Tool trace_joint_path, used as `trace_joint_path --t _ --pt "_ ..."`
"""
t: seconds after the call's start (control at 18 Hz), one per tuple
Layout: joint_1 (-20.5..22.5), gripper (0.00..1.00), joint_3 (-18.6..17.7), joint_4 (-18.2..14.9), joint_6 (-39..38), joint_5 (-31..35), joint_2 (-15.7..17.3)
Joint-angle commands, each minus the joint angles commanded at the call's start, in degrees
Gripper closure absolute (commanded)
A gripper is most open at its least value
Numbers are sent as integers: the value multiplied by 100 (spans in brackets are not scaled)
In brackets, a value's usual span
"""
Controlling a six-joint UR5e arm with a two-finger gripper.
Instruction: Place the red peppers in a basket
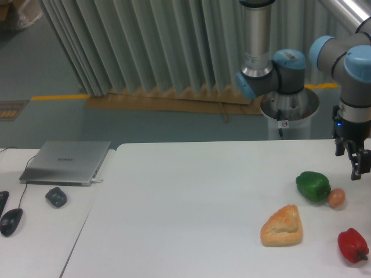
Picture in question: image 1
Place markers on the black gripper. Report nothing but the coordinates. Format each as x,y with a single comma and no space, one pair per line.
353,134

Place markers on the red bell pepper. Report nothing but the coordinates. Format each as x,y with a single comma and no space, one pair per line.
353,246

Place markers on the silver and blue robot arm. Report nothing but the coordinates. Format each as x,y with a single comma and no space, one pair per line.
280,78

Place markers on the brown egg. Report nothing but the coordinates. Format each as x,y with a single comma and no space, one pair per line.
336,198

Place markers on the green bell pepper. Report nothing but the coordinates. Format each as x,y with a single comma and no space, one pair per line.
314,186

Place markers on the golden puff pastry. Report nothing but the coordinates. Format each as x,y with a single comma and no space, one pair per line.
283,228

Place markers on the brown cardboard sheet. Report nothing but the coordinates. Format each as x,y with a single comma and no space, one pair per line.
225,103

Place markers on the grey-green folding curtain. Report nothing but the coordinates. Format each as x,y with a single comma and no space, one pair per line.
167,46

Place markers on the white laptop plug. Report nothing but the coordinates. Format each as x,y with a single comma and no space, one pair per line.
95,181

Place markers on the silver closed laptop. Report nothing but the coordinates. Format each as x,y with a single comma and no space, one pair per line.
66,163

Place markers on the small black controller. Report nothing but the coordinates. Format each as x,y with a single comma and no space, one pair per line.
56,197

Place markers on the black keyboard edge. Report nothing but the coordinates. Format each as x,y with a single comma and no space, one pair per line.
3,199

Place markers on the black computer mouse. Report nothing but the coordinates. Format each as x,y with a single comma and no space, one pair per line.
10,221

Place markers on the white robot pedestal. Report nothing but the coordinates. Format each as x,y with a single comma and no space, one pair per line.
290,121

